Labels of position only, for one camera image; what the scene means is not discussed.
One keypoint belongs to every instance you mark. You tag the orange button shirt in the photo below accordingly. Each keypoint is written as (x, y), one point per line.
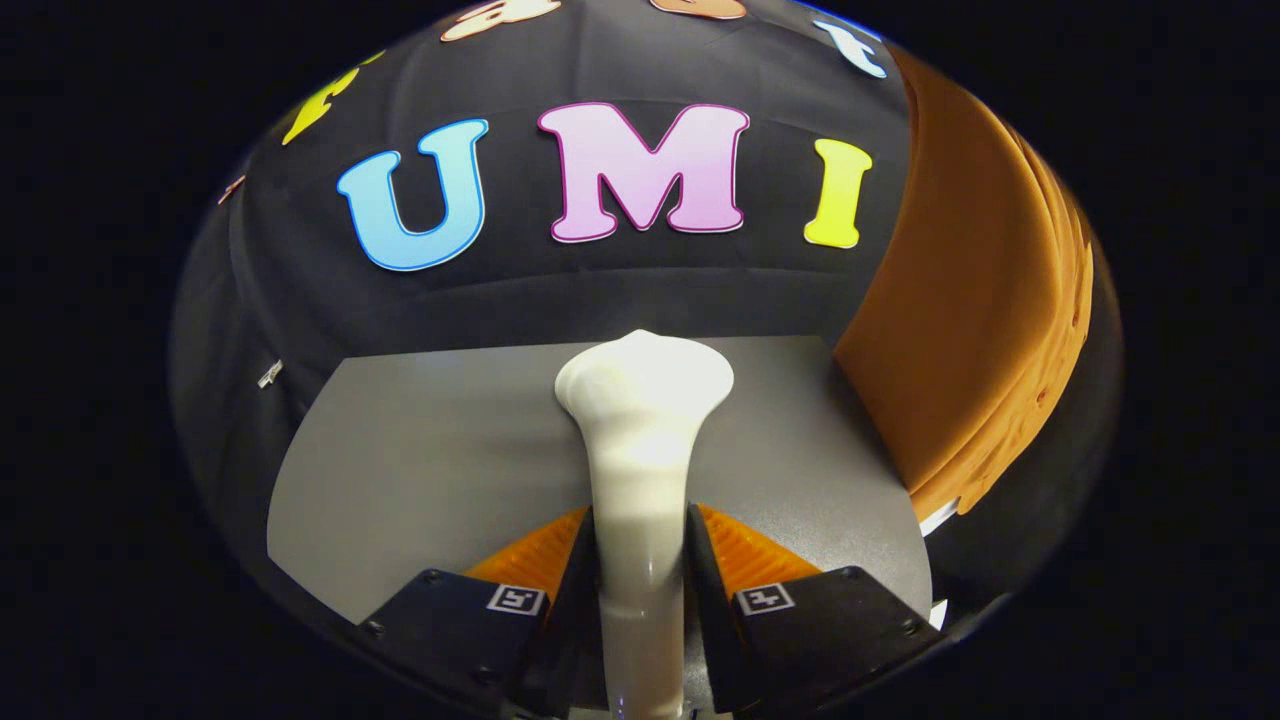
(970, 300)

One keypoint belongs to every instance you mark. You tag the white garment steamer head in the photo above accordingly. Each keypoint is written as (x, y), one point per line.
(645, 450)

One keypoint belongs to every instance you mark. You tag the white clip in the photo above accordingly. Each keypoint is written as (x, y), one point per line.
(270, 373)

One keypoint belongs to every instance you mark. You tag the black backdrop cloth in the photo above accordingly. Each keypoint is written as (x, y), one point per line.
(520, 290)

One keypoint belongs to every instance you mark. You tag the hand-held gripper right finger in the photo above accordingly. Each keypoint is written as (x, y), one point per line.
(705, 600)

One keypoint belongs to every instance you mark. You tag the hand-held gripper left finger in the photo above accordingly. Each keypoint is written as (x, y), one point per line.
(575, 600)

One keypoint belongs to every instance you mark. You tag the pink clip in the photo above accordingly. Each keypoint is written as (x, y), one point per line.
(232, 188)

